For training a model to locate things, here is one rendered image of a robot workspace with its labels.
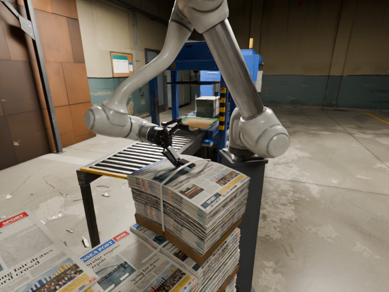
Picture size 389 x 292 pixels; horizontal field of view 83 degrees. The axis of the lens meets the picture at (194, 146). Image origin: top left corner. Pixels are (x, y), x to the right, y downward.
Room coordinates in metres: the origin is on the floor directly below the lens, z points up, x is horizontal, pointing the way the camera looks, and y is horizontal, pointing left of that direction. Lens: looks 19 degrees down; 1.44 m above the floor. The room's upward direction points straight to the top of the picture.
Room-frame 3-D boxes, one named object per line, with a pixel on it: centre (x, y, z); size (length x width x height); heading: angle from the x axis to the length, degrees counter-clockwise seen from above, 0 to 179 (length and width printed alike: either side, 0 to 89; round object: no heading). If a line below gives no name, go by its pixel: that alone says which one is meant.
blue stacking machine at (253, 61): (5.40, -0.98, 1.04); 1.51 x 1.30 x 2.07; 160
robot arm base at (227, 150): (1.16, -0.26, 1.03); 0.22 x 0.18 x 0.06; 13
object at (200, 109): (3.40, -0.21, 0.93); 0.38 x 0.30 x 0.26; 160
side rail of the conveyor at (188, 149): (1.82, 0.09, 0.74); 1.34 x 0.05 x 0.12; 160
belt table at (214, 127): (2.86, -0.02, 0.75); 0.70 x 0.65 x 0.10; 160
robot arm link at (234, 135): (1.13, -0.27, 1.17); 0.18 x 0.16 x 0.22; 14
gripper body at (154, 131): (0.87, 0.13, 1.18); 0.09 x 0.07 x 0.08; 51
